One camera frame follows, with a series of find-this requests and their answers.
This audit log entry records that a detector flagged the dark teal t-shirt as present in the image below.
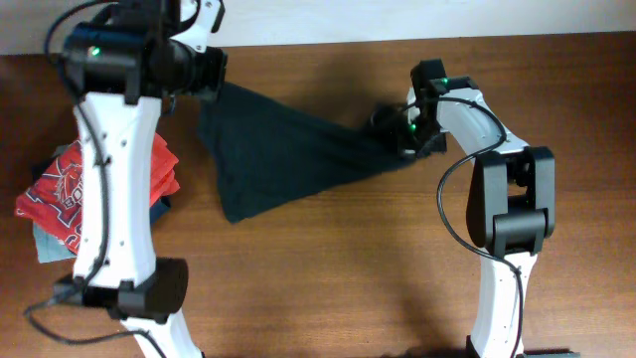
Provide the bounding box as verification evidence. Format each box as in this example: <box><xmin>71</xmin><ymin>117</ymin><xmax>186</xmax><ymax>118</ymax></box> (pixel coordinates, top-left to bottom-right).
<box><xmin>197</xmin><ymin>84</ymin><xmax>411</xmax><ymax>224</ymax></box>

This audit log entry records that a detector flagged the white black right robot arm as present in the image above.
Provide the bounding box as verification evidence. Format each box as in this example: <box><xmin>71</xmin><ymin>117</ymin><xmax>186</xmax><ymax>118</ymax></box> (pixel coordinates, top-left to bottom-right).
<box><xmin>368</xmin><ymin>59</ymin><xmax>556</xmax><ymax>358</ymax></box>

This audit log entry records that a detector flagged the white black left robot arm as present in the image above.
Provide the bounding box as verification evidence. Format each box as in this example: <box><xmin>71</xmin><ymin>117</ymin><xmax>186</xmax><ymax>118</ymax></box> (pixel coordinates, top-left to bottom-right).
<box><xmin>52</xmin><ymin>0</ymin><xmax>227</xmax><ymax>357</ymax></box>

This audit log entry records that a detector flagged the red folded printed shirt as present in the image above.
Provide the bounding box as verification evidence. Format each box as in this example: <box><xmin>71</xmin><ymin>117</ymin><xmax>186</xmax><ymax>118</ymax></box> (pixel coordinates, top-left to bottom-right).
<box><xmin>15</xmin><ymin>135</ymin><xmax>180</xmax><ymax>255</ymax></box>

